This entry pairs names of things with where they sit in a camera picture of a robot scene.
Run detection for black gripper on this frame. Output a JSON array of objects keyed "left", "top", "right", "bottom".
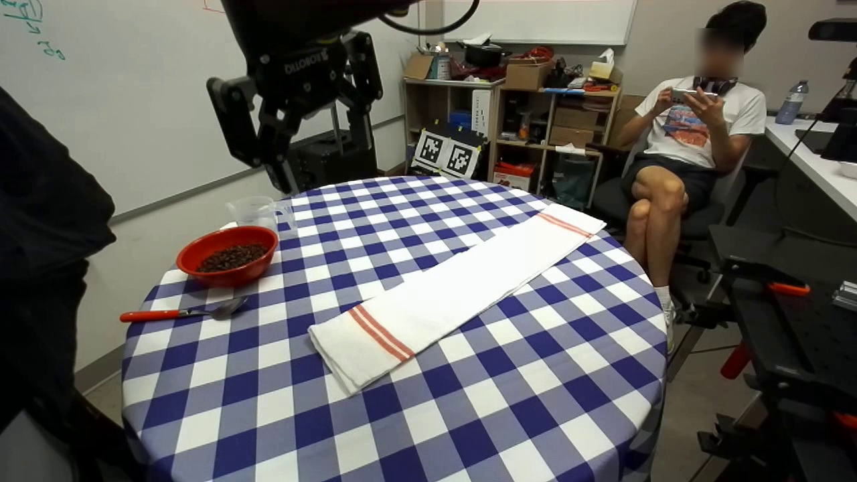
[{"left": 251, "top": 30, "right": 387, "bottom": 196}]

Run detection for white towel with red stripes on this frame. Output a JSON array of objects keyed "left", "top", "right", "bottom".
[{"left": 305, "top": 196, "right": 610, "bottom": 395}]

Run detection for dark beans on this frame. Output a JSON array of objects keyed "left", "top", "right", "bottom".
[{"left": 198, "top": 243, "right": 265, "bottom": 274}]

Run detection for red bowl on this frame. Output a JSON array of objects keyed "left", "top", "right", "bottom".
[{"left": 175, "top": 221, "right": 281, "bottom": 290}]

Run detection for black white fiducial marker board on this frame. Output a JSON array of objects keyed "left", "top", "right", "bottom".
[{"left": 410, "top": 129, "right": 486, "bottom": 178}]

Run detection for cardboard box on shelf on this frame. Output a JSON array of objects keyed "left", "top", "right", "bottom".
[{"left": 505, "top": 55, "right": 558, "bottom": 90}]

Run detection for wooden shelf unit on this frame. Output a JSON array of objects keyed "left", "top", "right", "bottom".
[{"left": 405, "top": 78, "right": 625, "bottom": 216}]

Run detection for standing person in dark shirt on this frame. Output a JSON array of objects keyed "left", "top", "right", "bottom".
[{"left": 0, "top": 83, "right": 124, "bottom": 482}]

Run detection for tissue box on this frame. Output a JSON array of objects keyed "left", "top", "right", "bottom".
[{"left": 586, "top": 47, "right": 621, "bottom": 89}]

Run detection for blue white checkered tablecloth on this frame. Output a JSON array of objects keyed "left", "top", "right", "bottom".
[{"left": 119, "top": 173, "right": 673, "bottom": 482}]

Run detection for seated person in white shirt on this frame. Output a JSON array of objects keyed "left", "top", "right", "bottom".
[{"left": 610, "top": 0, "right": 772, "bottom": 315}]

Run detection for grey office chair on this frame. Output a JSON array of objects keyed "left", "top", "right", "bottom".
[{"left": 593, "top": 144, "right": 758, "bottom": 332}]

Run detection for clear water bottle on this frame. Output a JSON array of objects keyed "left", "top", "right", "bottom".
[{"left": 774, "top": 78, "right": 813, "bottom": 126}]

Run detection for white desk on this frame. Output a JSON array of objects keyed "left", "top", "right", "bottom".
[{"left": 763, "top": 116, "right": 857, "bottom": 224}]

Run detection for black laptop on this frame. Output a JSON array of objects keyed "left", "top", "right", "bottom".
[{"left": 794, "top": 90, "right": 857, "bottom": 165}]

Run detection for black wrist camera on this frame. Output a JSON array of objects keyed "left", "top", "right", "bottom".
[{"left": 207, "top": 75, "right": 270, "bottom": 168}]

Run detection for wall whiteboard with writing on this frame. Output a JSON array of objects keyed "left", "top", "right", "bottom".
[{"left": 0, "top": 0, "right": 423, "bottom": 224}]

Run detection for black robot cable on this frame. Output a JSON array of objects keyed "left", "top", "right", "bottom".
[{"left": 379, "top": 0, "right": 483, "bottom": 37}]

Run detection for red handled metal utensil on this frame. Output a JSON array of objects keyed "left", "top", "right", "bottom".
[{"left": 119, "top": 292, "right": 251, "bottom": 326}]

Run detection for white wall board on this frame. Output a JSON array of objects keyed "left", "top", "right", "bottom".
[{"left": 442, "top": 0, "right": 638, "bottom": 47}]

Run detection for red clamp handle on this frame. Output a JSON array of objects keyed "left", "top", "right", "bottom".
[
  {"left": 722, "top": 342, "right": 754, "bottom": 383},
  {"left": 768, "top": 279, "right": 815, "bottom": 300}
]

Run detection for black stereo camera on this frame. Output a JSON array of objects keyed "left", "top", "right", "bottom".
[{"left": 807, "top": 19, "right": 857, "bottom": 42}]

